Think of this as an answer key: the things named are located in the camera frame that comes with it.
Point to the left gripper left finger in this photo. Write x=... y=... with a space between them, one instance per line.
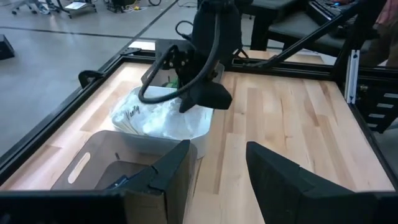
x=168 y=186

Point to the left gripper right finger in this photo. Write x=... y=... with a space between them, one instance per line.
x=280 y=193

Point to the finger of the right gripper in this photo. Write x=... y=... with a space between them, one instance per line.
x=213 y=96
x=186 y=104

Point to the clear bag of cotton balls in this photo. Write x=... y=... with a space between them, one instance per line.
x=158 y=123

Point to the white printed vanity kit bag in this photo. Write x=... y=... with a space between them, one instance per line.
x=127 y=116

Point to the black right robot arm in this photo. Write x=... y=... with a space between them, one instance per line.
x=224 y=31

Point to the white plastic bin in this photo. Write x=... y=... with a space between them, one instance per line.
x=202 y=143

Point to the brown translucent plastic bin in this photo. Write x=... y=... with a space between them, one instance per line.
x=102 y=149

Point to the black clamp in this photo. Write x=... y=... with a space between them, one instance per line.
x=90 y=77

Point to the black chair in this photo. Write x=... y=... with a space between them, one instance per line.
x=308 y=28

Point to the white board stand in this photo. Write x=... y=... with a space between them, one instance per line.
x=76 y=6

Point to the black keyboard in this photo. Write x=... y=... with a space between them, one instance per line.
x=326 y=9

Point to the office chair base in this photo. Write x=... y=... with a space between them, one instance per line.
x=31 y=6

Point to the black box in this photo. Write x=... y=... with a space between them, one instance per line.
x=6 y=46

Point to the person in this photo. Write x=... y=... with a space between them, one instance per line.
x=384 y=34

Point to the black aluminium table frame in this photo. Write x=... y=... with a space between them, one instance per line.
x=295 y=70

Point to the black slotted metal bracket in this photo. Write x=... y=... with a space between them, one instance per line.
x=381 y=109

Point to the silver aluminium bracket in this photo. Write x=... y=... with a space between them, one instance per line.
x=353 y=77

